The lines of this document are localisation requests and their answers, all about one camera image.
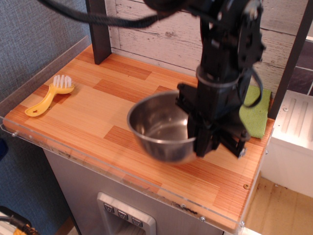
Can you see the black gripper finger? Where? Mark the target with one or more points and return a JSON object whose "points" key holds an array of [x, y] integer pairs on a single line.
{"points": [[194, 125], [207, 141]]}

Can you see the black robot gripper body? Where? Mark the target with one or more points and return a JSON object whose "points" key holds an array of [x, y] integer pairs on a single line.
{"points": [[218, 106]]}

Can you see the stainless steel bowl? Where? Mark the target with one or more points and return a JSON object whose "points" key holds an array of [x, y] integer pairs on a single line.
{"points": [[160, 128]]}

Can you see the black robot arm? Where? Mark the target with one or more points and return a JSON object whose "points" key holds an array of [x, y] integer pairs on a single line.
{"points": [[231, 45]]}

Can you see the green cloth towel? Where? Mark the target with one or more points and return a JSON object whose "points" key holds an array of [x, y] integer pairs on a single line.
{"points": [[255, 118]]}

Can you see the silver toy fridge cabinet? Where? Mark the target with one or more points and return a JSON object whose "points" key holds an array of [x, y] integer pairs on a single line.
{"points": [[102, 205]]}

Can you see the yellow dish brush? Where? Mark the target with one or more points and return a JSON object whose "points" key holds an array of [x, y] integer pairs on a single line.
{"points": [[62, 84]]}

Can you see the clear acrylic edge guard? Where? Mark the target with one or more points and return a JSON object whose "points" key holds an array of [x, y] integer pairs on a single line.
{"points": [[212, 186]]}

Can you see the orange object bottom left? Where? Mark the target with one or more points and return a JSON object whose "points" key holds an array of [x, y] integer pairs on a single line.
{"points": [[25, 230]]}

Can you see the dark vertical post right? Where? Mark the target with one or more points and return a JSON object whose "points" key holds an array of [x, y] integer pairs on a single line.
{"points": [[292, 60]]}

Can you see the dark vertical post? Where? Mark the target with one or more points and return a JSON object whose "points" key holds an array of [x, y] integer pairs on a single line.
{"points": [[100, 36], [292, 60]]}

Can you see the dark vertical post left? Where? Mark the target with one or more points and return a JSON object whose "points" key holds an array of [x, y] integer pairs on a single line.
{"points": [[100, 36]]}

